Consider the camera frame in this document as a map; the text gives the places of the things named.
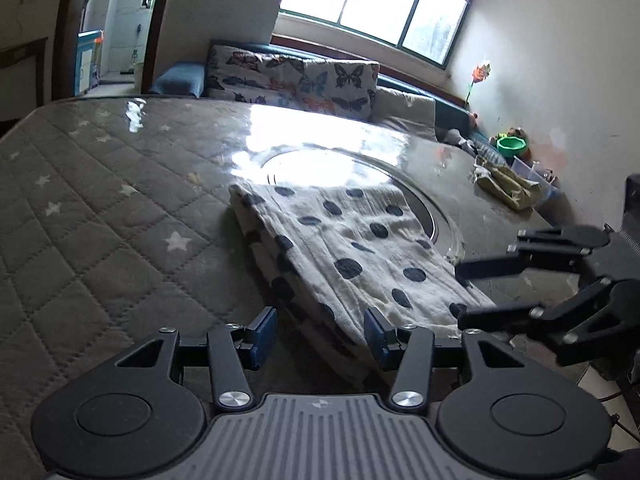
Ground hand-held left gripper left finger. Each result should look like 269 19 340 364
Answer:
114 305 278 408

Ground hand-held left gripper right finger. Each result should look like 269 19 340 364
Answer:
363 307 525 409

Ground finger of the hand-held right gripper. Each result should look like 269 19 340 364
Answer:
455 225 617 281
456 276 640 367

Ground white polka dot cloth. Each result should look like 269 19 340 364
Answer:
229 182 501 386

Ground yellow cloth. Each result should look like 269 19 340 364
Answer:
472 157 543 211

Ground clear plastic box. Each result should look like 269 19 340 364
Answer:
512 156 563 206

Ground green bowl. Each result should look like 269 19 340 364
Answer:
495 135 530 158

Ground grey plush toy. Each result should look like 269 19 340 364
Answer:
442 129 481 153

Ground round glass turntable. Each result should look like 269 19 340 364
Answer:
257 142 463 266

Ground beige cushion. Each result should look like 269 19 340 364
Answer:
370 86 438 138

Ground colourful flower toy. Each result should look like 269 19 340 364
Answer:
465 62 493 108

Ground grey quilted star table cover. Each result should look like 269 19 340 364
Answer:
0 96 591 480

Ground small butterfly print cushion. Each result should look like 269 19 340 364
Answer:
295 59 380 121

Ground large butterfly print cushion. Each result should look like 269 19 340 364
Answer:
206 44 306 106

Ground blue sofa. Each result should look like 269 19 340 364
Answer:
150 40 496 151

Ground window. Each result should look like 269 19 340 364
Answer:
279 0 481 66

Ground dark wooden table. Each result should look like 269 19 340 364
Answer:
0 37 48 123

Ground dark wooden door frame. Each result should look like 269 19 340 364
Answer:
52 0 178 97

